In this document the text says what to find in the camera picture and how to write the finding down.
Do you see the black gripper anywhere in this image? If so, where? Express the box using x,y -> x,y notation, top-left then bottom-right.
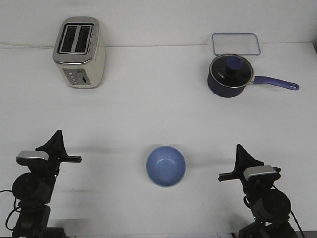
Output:
28,130 -> 82,179
218,144 -> 281,198

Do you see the blue bowl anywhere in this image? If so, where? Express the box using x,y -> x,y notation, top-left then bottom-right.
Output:
146,146 -> 186,187

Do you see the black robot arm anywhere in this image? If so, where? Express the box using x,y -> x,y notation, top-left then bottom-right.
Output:
218,144 -> 297,238
12,130 -> 82,238

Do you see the dark blue saucepan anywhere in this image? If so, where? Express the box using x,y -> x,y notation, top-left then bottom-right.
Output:
207,69 -> 300,98

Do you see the glass pot lid blue knob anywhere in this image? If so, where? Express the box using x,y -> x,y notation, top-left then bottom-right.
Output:
210,54 -> 254,88

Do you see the cream silver two-slot toaster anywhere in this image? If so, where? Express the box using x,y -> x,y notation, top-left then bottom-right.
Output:
53,16 -> 106,89

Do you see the clear blue-rimmed container lid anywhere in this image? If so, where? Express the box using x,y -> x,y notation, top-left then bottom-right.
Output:
211,33 -> 261,56

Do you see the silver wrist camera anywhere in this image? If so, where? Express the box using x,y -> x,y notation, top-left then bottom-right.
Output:
16,150 -> 49,166
243,165 -> 277,181

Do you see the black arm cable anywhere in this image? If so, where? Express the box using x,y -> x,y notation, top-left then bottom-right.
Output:
244,184 -> 307,238
0,189 -> 22,231

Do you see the white toaster power cord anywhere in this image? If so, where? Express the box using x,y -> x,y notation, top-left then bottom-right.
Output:
0,41 -> 56,49

